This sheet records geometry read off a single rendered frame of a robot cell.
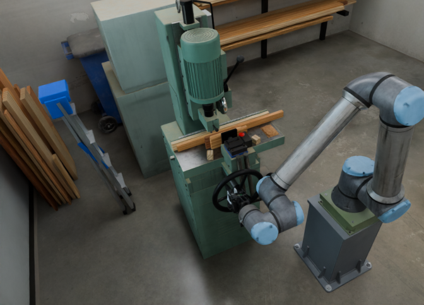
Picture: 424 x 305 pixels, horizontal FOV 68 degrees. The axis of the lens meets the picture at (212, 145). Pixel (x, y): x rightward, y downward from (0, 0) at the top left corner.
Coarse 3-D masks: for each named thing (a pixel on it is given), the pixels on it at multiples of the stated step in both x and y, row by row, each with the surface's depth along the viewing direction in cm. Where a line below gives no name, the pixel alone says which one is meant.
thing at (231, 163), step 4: (224, 148) 162; (248, 148) 160; (252, 148) 160; (224, 152) 162; (248, 152) 158; (252, 152) 158; (224, 156) 164; (228, 156) 157; (252, 156) 159; (228, 160) 159; (232, 160) 156; (236, 160) 157; (252, 160) 161; (228, 164) 161; (232, 164) 157; (236, 164) 158; (244, 164) 161; (252, 164) 163; (232, 168) 159; (236, 168) 160
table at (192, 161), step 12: (252, 132) 179; (204, 144) 175; (252, 144) 171; (264, 144) 172; (276, 144) 176; (180, 156) 169; (192, 156) 169; (204, 156) 168; (216, 156) 167; (180, 168) 165; (192, 168) 162; (204, 168) 165; (228, 168) 164; (252, 168) 165
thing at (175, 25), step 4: (200, 16) 150; (200, 20) 151; (172, 24) 147; (176, 24) 148; (200, 24) 152; (172, 28) 149; (176, 28) 149; (180, 28) 150; (176, 32) 150; (180, 32) 151; (184, 32) 152; (176, 36) 151; (180, 36) 152; (176, 40) 152; (176, 44) 154; (176, 48) 155; (180, 68) 162; (180, 72) 164; (184, 88) 170; (184, 92) 172; (184, 96) 174; (188, 112) 181
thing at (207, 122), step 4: (200, 108) 172; (200, 112) 169; (200, 116) 171; (204, 116) 166; (212, 116) 165; (216, 116) 165; (200, 120) 174; (204, 120) 164; (208, 120) 163; (212, 120) 163; (216, 120) 164; (204, 124) 168; (208, 124) 163; (212, 124) 164; (216, 124) 166; (208, 128) 165; (212, 128) 166
